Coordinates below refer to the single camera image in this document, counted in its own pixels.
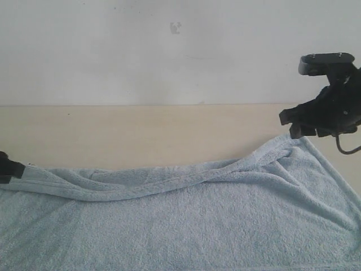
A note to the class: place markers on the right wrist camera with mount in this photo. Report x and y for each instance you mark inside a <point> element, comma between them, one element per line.
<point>325,64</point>

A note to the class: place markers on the light blue fluffy towel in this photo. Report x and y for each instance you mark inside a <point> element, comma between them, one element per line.
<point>284,207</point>

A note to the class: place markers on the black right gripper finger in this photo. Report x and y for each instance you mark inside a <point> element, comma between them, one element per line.
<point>302,113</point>
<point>298,131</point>

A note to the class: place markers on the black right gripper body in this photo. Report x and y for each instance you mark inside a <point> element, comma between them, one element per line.
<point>336,109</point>

